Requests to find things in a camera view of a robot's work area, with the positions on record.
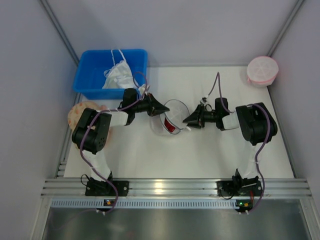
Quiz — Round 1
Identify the red bra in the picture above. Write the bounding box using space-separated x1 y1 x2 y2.
164 118 176 133

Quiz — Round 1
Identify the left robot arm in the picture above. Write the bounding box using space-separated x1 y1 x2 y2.
71 88 170 186

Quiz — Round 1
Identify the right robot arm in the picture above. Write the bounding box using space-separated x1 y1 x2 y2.
182 97 278 188

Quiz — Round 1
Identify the white bra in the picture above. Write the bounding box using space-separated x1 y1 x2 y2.
102 49 140 89

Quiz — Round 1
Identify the floral patterned bra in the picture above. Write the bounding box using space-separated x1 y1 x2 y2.
67 101 107 132

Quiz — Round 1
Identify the pink trimmed mesh laundry bag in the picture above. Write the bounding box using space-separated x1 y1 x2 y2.
246 56 279 88

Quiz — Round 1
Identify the blue plastic bin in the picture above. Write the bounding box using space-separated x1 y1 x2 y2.
73 49 148 100

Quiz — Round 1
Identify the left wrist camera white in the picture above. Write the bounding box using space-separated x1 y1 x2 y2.
138 84 150 96

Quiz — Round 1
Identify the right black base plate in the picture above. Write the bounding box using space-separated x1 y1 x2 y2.
217 175 263 199

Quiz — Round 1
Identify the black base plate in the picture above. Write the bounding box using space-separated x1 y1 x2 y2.
217 175 263 199
80 174 129 197

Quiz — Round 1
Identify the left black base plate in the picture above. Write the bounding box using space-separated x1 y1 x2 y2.
80 174 129 197

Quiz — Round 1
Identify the aluminium mounting rail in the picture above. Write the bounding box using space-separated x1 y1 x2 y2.
40 177 312 199

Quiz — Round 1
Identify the slotted cable duct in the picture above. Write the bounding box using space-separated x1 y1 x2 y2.
51 198 252 210

